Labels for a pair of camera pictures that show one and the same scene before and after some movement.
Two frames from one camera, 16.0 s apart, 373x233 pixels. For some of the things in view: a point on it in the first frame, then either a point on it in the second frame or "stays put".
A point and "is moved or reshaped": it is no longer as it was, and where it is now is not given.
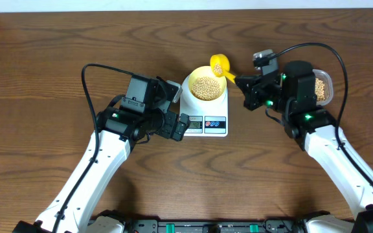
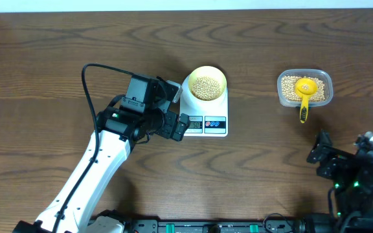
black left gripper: (167, 131) stays put
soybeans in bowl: (205, 88) stays put
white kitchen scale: (206, 118) stays put
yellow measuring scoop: (220, 65) is moved or reshaped
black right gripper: (250, 91) to (335, 158)
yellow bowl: (204, 85) stays put
